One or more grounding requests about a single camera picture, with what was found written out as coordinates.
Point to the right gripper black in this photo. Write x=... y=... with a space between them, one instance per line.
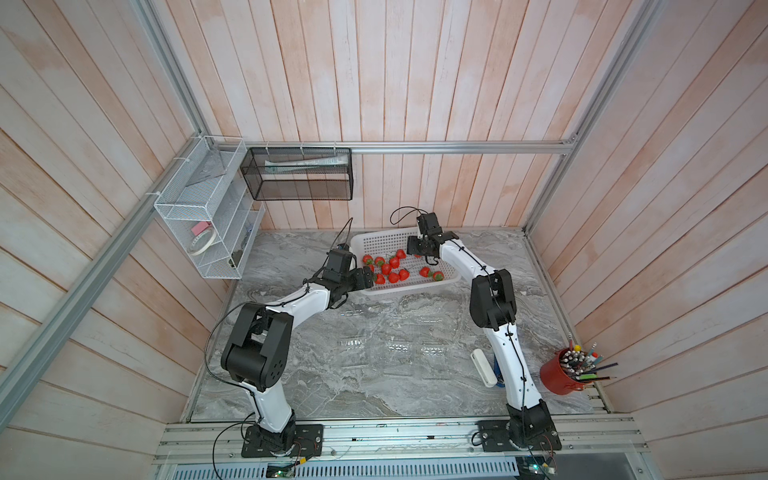
x=411 y=245

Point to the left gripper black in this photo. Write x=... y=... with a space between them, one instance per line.
x=361 y=283

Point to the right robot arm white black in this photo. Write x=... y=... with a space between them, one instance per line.
x=493 y=309

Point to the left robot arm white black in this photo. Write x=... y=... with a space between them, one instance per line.
x=256 y=353

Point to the white perforated plastic basket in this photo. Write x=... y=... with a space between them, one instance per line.
x=415 y=272

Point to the blue object on table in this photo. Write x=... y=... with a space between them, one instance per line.
x=500 y=382

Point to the roll of tape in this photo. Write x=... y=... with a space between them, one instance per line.
x=202 y=241

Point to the pink note pad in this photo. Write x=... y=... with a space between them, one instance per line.
x=199 y=228

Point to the red pen cup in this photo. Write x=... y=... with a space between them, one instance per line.
x=556 y=380

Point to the black mesh wall basket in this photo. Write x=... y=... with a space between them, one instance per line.
x=299 y=173

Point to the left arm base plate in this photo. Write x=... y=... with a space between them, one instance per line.
x=295 y=441

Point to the white wire wall shelf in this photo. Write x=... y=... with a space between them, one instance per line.
x=205 y=184

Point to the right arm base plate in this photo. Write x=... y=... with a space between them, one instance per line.
x=513 y=435

